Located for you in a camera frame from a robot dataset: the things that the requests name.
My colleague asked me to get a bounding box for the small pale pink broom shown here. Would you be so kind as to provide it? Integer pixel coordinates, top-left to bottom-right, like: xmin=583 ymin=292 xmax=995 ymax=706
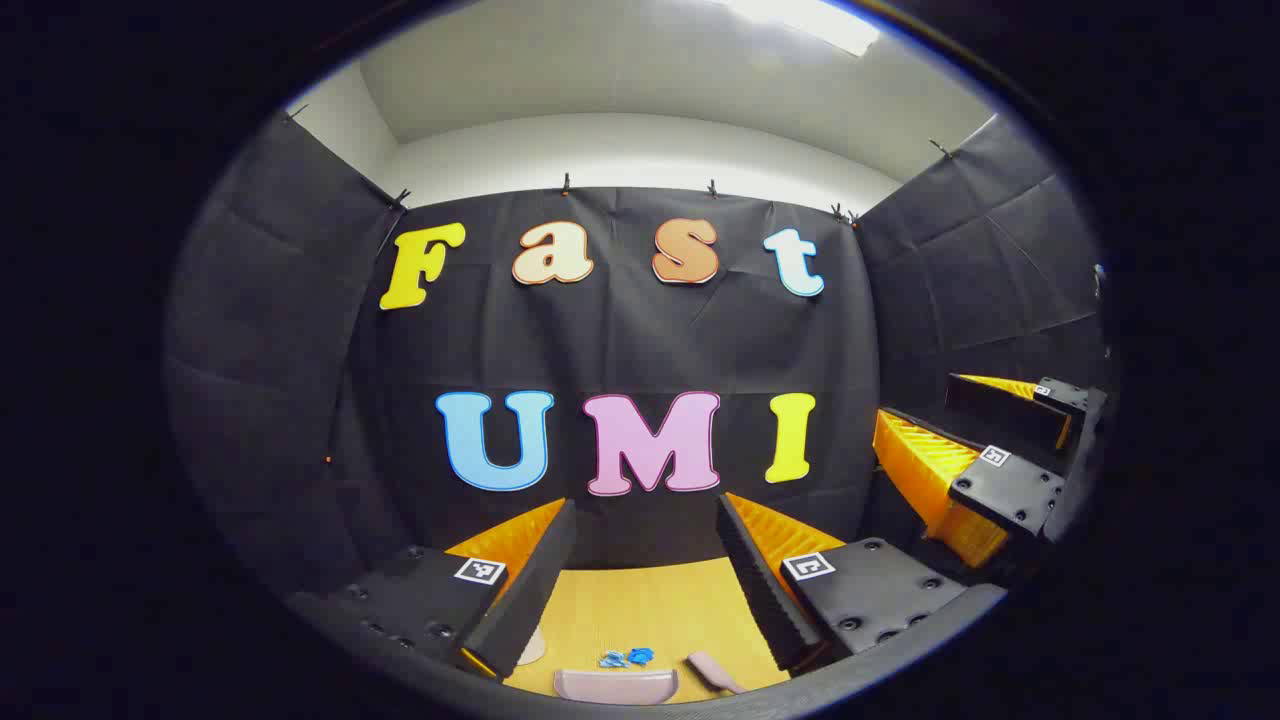
xmin=688 ymin=650 xmax=747 ymax=696

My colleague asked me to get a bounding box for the ceiling light panel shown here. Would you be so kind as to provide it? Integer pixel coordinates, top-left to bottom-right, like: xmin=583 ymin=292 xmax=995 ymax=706
xmin=715 ymin=0 xmax=881 ymax=58

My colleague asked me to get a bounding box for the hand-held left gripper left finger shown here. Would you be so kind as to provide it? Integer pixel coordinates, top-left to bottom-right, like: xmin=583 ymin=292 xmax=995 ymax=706
xmin=325 ymin=497 xmax=579 ymax=683

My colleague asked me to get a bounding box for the pale pink dustpan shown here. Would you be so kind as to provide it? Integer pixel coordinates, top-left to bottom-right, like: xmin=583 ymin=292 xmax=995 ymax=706
xmin=553 ymin=668 xmax=679 ymax=706

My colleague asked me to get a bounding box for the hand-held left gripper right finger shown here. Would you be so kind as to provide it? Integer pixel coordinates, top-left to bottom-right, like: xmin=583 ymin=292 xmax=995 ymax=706
xmin=715 ymin=491 xmax=969 ymax=674

